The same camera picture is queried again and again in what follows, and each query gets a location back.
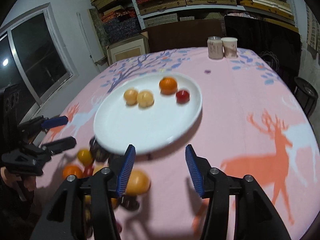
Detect large orange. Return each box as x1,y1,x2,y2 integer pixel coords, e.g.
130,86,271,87
62,164,83,179

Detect olive yellow plum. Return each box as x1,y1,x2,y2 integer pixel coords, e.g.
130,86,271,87
77,148,94,167

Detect dark water chestnut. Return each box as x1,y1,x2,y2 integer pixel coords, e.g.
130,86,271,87
119,195,140,212
89,137,110,163

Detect orange yellow plum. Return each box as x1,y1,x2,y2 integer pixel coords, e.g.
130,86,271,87
125,169,151,196

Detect yellow round pear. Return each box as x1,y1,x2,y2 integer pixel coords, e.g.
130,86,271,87
123,88,138,106

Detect pale yellow round fruit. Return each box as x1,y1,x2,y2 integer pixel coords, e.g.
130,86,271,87
137,90,154,108

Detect small mandarin orange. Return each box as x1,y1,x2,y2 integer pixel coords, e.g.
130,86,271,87
159,77,178,95

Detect red cherry tomato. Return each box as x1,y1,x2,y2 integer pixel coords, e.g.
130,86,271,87
176,89,190,104
83,165,94,178

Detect person's left hand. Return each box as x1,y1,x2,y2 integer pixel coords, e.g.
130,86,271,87
1,167,36,192

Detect left window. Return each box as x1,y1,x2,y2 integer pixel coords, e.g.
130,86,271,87
1,3,79,122

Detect pink deer tablecloth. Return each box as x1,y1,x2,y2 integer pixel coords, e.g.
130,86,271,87
35,48,319,239

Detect white oval plate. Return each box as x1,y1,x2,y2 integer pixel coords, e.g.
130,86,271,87
93,72,203,155

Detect framed cardboard panel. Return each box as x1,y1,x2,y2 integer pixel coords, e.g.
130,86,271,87
107,32,149,66

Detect black stool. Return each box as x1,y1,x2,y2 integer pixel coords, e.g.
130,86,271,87
294,77,318,118

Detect dark brown chair back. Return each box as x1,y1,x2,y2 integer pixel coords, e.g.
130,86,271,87
143,19,223,53

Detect black chair back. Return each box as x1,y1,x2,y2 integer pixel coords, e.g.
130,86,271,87
224,15,302,83

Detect beige hanging curtain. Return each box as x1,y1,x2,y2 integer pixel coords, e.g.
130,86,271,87
306,5,319,59

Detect white metal shelf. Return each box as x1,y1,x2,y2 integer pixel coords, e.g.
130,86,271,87
125,0,299,30

